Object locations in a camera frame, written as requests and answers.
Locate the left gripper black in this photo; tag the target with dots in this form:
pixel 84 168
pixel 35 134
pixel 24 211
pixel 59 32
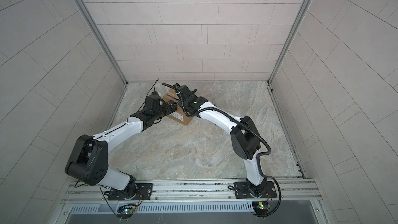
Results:
pixel 172 109

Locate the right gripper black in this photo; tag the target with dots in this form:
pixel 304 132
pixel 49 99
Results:
pixel 185 108

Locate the brown cardboard express box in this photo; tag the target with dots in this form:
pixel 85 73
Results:
pixel 178 116

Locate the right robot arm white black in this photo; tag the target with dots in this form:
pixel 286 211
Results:
pixel 246 141

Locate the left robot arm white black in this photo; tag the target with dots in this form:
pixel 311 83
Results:
pixel 88 161

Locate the left green circuit board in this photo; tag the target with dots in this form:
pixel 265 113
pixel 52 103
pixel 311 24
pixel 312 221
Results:
pixel 127 209

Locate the green circuit board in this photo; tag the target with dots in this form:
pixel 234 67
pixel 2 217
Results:
pixel 127 209
pixel 260 208

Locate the white ventilation grille strip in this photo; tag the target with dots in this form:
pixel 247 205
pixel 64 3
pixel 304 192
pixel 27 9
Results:
pixel 167 207

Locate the right green circuit board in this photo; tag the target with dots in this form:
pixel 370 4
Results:
pixel 260 208

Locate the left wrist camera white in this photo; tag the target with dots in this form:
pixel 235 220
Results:
pixel 154 93

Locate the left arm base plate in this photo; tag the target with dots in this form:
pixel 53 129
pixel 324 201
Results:
pixel 138 191

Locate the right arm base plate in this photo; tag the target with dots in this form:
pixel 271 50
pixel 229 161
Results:
pixel 247 190

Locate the left aluminium corner post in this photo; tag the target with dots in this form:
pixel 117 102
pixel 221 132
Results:
pixel 99 37

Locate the aluminium corner post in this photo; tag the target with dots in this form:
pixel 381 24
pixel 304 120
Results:
pixel 295 27
pixel 99 37

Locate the aluminium mounting rail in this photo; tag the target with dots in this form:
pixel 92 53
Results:
pixel 202 190

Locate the right aluminium corner post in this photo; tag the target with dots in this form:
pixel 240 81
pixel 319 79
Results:
pixel 295 27

